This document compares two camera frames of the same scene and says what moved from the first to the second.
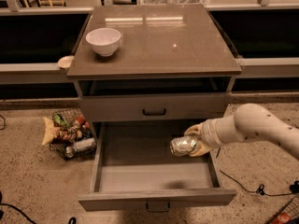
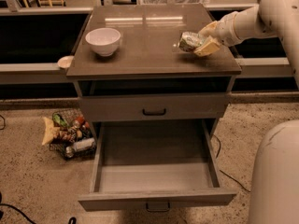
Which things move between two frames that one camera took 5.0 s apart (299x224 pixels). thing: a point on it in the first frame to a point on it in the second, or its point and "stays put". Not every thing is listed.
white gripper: [207, 134] to [224, 30]
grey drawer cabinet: [174, 63] stays put
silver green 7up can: [181, 146] to [191, 41]
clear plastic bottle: [81, 145] stays put
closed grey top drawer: [153, 108] stays put
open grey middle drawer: [132, 164] stays put
